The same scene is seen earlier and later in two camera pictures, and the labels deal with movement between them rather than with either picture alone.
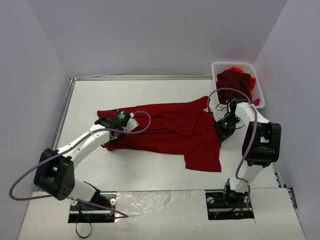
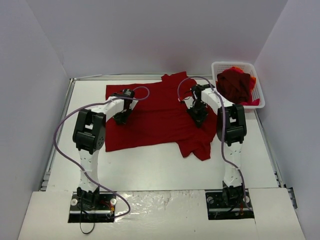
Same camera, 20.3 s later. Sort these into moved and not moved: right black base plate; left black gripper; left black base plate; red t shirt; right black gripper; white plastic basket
Moved: left black gripper; right black gripper; red t shirt
Not moved: left black base plate; right black base plate; white plastic basket
